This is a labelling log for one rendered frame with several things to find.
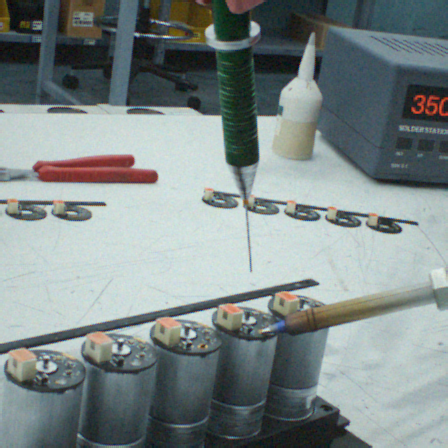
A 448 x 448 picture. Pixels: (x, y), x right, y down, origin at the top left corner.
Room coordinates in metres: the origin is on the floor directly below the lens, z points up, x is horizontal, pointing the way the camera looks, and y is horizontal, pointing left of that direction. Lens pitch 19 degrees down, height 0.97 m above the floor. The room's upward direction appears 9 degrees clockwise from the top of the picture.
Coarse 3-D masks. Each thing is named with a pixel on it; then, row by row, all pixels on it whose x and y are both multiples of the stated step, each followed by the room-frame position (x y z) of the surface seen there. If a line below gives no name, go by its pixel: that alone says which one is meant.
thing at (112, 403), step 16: (112, 352) 0.30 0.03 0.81; (128, 352) 0.30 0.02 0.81; (96, 368) 0.29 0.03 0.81; (96, 384) 0.29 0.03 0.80; (112, 384) 0.29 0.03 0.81; (128, 384) 0.29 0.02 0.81; (144, 384) 0.29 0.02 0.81; (96, 400) 0.29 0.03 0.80; (112, 400) 0.29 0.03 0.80; (128, 400) 0.29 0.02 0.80; (144, 400) 0.29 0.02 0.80; (80, 416) 0.29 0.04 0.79; (96, 416) 0.29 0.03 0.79; (112, 416) 0.29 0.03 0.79; (128, 416) 0.29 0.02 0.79; (144, 416) 0.30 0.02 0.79; (80, 432) 0.29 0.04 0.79; (96, 432) 0.29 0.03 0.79; (112, 432) 0.29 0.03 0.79; (128, 432) 0.29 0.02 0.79; (144, 432) 0.30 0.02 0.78
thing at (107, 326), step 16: (272, 288) 0.37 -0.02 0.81; (288, 288) 0.38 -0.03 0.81; (192, 304) 0.35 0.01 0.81; (208, 304) 0.35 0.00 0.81; (112, 320) 0.32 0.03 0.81; (128, 320) 0.32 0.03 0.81; (144, 320) 0.33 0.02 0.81; (48, 336) 0.30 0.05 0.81; (64, 336) 0.30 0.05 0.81; (80, 336) 0.31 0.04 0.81; (0, 352) 0.29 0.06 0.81
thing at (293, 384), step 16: (304, 304) 0.36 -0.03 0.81; (288, 336) 0.35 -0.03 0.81; (304, 336) 0.35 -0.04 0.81; (320, 336) 0.35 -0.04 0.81; (288, 352) 0.35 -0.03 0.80; (304, 352) 0.35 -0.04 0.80; (320, 352) 0.35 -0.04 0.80; (272, 368) 0.35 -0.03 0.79; (288, 368) 0.35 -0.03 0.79; (304, 368) 0.35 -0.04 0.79; (320, 368) 0.35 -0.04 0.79; (272, 384) 0.35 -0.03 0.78; (288, 384) 0.35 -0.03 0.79; (304, 384) 0.35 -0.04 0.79; (272, 400) 0.35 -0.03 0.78; (288, 400) 0.35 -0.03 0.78; (304, 400) 0.35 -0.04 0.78; (272, 416) 0.35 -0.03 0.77; (288, 416) 0.35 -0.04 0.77; (304, 416) 0.35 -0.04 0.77
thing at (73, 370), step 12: (60, 360) 0.29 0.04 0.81; (72, 360) 0.29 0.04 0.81; (60, 372) 0.28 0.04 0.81; (72, 372) 0.28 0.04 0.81; (84, 372) 0.28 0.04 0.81; (24, 384) 0.27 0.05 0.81; (36, 384) 0.27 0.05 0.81; (48, 384) 0.27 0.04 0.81; (60, 384) 0.27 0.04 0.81; (72, 384) 0.27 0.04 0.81
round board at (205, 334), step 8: (176, 320) 0.33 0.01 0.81; (184, 320) 0.33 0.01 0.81; (152, 328) 0.32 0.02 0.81; (184, 328) 0.32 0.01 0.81; (192, 328) 0.33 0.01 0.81; (200, 328) 0.33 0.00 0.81; (208, 328) 0.33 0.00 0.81; (152, 336) 0.31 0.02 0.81; (200, 336) 0.32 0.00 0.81; (208, 336) 0.32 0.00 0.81; (216, 336) 0.32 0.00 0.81; (160, 344) 0.31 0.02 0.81; (176, 344) 0.31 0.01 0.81; (184, 344) 0.31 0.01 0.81; (192, 344) 0.31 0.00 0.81; (200, 344) 0.31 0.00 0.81; (208, 344) 0.31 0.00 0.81; (216, 344) 0.32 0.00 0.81; (176, 352) 0.31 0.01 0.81; (184, 352) 0.31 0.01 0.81; (192, 352) 0.31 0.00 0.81; (200, 352) 0.31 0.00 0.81; (208, 352) 0.31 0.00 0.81
